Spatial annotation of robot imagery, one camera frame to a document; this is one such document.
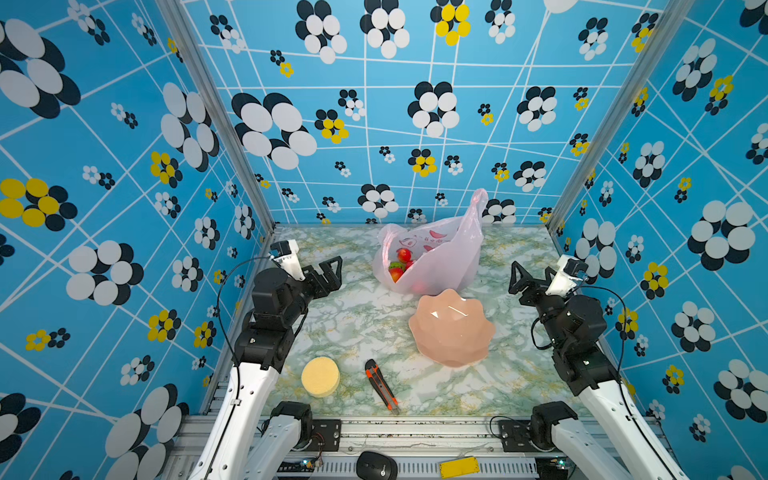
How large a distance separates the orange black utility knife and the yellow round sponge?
0.09 m

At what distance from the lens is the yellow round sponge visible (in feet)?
2.65

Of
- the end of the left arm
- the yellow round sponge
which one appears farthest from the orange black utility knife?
the end of the left arm

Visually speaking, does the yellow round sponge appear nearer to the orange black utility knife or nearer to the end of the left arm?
the orange black utility knife

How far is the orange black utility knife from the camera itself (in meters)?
0.80
